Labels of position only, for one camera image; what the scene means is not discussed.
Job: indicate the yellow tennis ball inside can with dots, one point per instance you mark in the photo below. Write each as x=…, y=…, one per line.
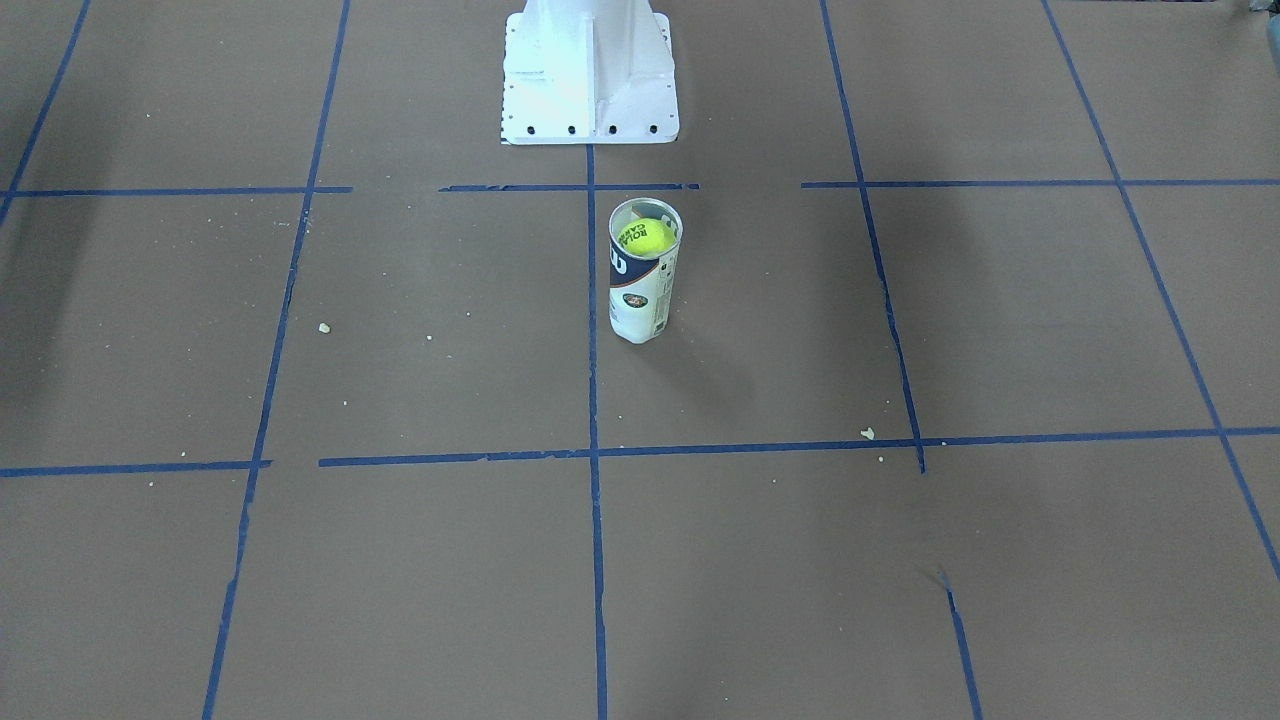
x=646, y=238

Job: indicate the clear plastic tennis ball can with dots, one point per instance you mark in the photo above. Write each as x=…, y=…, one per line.
x=640, y=289

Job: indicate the white metal mount base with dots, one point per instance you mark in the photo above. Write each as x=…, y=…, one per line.
x=579, y=72

